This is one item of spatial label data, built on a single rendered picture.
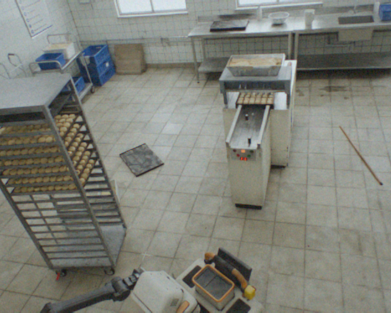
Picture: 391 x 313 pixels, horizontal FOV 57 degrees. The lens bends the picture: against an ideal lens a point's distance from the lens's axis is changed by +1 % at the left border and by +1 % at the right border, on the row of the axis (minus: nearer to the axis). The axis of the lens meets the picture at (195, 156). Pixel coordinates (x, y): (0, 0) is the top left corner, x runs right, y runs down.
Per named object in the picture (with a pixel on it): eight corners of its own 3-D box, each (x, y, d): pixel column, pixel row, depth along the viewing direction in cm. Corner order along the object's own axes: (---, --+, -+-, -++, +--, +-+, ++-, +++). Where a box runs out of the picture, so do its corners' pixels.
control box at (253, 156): (231, 157, 341) (231, 145, 332) (257, 159, 333) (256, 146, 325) (231, 159, 338) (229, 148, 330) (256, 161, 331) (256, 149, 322)
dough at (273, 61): (232, 62, 386) (232, 56, 383) (283, 61, 370) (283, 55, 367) (227, 72, 366) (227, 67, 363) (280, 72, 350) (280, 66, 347)
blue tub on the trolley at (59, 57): (47, 62, 604) (43, 53, 595) (68, 61, 594) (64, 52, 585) (37, 69, 581) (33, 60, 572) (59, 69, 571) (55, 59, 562)
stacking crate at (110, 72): (99, 73, 749) (96, 64, 737) (116, 73, 736) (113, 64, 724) (84, 86, 704) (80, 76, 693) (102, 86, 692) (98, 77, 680)
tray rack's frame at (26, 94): (129, 231, 372) (71, 72, 266) (117, 274, 331) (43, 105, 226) (71, 234, 380) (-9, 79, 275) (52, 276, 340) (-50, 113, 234)
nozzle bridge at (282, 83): (227, 94, 416) (225, 66, 395) (291, 94, 394) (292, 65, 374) (221, 108, 391) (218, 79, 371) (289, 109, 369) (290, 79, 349)
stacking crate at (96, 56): (92, 55, 725) (89, 45, 713) (110, 54, 714) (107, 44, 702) (78, 67, 679) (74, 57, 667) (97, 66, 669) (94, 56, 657)
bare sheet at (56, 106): (71, 94, 271) (71, 92, 270) (51, 122, 239) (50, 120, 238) (-2, 100, 279) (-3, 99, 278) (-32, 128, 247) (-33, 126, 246)
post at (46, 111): (116, 264, 330) (45, 102, 229) (115, 267, 327) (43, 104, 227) (113, 264, 330) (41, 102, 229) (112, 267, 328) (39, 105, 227)
